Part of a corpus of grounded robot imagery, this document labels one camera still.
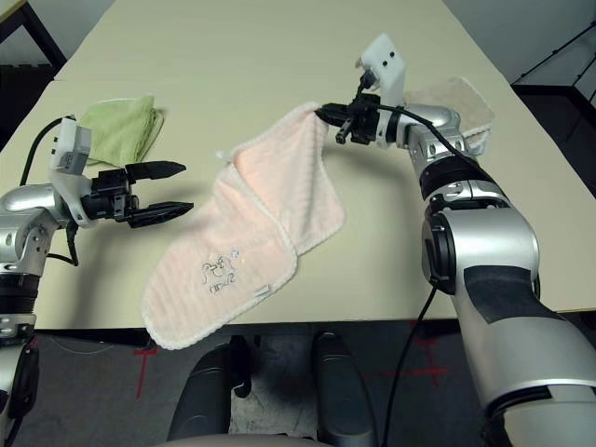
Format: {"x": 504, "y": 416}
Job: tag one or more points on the pink terry towel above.
{"x": 261, "y": 186}

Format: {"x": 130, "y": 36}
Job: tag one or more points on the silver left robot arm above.
{"x": 23, "y": 205}

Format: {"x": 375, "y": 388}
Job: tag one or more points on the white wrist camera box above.
{"x": 70, "y": 149}
{"x": 384, "y": 58}

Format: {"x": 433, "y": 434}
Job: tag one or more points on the grey robot left leg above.
{"x": 205, "y": 396}

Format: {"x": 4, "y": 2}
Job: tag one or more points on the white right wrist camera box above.
{"x": 384, "y": 58}

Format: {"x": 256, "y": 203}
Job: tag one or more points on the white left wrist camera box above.
{"x": 70, "y": 149}

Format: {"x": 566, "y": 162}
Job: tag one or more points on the grey robot torso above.
{"x": 242, "y": 441}

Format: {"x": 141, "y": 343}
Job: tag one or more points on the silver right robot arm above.
{"x": 484, "y": 242}

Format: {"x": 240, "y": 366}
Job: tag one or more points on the folded beige towel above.
{"x": 456, "y": 100}

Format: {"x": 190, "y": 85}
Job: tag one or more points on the folded green towel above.
{"x": 121, "y": 125}

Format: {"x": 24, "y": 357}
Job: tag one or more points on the black metal frame stand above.
{"x": 549, "y": 86}

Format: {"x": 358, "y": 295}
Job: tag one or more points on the red tape floor cross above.
{"x": 144, "y": 368}

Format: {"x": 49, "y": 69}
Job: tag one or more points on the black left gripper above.
{"x": 109, "y": 195}

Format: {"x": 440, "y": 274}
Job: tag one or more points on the black foam floor mats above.
{"x": 18, "y": 93}

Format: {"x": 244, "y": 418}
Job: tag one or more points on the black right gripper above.
{"x": 368, "y": 118}

